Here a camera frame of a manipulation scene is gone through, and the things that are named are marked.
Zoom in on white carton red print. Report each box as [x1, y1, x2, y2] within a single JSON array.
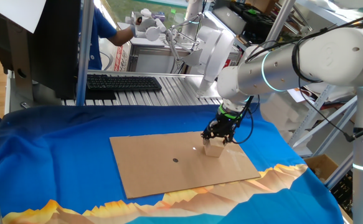
[[108, 42, 132, 73]]

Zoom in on small wooden block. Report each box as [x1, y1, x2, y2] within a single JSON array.
[[204, 137, 225, 158]]

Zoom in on grey metal case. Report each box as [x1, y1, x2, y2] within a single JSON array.
[[212, 6, 247, 35]]

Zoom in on stacked paper sheets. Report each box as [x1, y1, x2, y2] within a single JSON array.
[[286, 83, 356, 103]]

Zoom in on grey monitor stand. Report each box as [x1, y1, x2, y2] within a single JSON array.
[[4, 18, 64, 113]]

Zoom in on white haptic device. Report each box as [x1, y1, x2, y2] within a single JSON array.
[[125, 8, 237, 94]]

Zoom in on blue mountain print cloth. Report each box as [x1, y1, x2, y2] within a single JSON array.
[[0, 104, 346, 224]]

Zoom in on white foam pieces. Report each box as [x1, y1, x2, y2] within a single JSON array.
[[260, 93, 313, 141]]

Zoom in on aluminium workbench frame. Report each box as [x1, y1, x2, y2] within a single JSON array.
[[128, 40, 241, 75]]

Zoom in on open cardboard box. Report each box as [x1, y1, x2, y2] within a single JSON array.
[[304, 154, 353, 187]]

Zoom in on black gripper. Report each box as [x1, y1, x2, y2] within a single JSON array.
[[200, 114, 238, 146]]

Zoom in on white metal shelf rack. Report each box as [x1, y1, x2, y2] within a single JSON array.
[[274, 0, 363, 158]]

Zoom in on gloved person hand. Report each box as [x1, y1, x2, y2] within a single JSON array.
[[130, 18, 157, 39]]

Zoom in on black keyboard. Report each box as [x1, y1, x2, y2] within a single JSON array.
[[86, 73, 163, 93]]

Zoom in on black mouse pad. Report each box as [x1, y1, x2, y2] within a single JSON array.
[[84, 88, 117, 101]]

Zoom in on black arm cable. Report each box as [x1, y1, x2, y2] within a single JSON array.
[[230, 12, 363, 146]]

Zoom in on black plastic crate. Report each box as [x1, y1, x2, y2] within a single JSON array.
[[330, 170, 354, 218]]

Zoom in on bare person forearm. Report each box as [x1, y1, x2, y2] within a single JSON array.
[[108, 26, 134, 47]]

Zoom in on silver frame pole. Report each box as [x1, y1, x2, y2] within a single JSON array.
[[323, 152, 356, 191], [262, 0, 298, 46]]

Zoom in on white paper sheet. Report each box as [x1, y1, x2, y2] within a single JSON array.
[[0, 0, 47, 34]]

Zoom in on clear tape patch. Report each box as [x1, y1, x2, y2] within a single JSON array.
[[226, 147, 247, 172]]

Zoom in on green flange ring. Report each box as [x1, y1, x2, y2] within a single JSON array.
[[217, 104, 243, 121]]

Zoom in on brown cardboard sheet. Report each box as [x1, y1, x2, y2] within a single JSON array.
[[109, 129, 262, 200]]

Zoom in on black tray green parts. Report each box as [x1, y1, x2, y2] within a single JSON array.
[[229, 0, 277, 43]]

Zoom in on silver aluminium post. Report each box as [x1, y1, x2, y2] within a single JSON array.
[[75, 0, 95, 106]]

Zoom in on person in blue shirt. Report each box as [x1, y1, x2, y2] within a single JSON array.
[[80, 6, 118, 71]]

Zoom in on black monitor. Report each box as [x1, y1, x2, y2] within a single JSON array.
[[0, 0, 82, 100]]

